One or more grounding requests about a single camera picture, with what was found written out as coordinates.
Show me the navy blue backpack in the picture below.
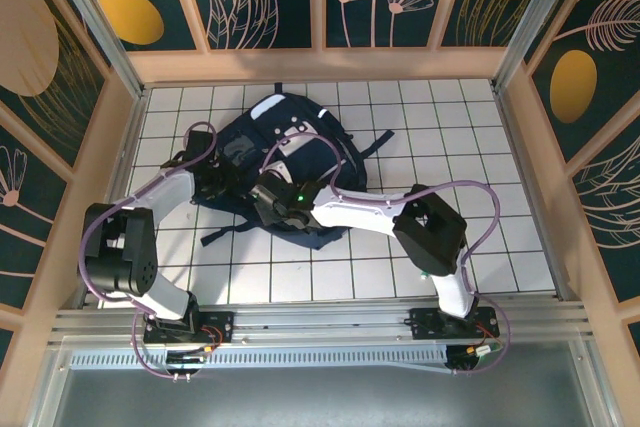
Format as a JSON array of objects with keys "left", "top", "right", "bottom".
[{"left": 189, "top": 81, "right": 396, "bottom": 251}]

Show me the grey metal sheet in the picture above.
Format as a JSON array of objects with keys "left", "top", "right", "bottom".
[{"left": 27, "top": 339, "right": 619, "bottom": 427}]

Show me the aluminium mounting rail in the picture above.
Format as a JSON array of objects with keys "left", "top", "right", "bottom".
[{"left": 48, "top": 295, "right": 595, "bottom": 348}]

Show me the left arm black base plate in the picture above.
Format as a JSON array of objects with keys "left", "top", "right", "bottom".
[{"left": 142, "top": 309, "right": 236, "bottom": 345}]

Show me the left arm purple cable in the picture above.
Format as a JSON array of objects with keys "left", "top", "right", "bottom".
[{"left": 79, "top": 121, "right": 221, "bottom": 383}]

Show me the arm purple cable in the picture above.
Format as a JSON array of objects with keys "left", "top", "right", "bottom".
[
  {"left": 79, "top": 121, "right": 221, "bottom": 383},
  {"left": 260, "top": 131, "right": 512, "bottom": 378}
]

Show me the grey slotted cable duct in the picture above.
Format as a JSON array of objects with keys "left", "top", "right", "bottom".
[{"left": 68, "top": 349, "right": 451, "bottom": 373}]

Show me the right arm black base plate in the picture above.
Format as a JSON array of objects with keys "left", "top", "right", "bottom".
[{"left": 408, "top": 306, "right": 501, "bottom": 341}]

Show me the aluminium frame post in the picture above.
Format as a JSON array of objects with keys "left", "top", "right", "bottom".
[
  {"left": 42, "top": 0, "right": 147, "bottom": 99},
  {"left": 491, "top": 0, "right": 591, "bottom": 94}
]

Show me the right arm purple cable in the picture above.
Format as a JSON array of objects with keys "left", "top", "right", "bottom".
[{"left": 260, "top": 131, "right": 512, "bottom": 378}]

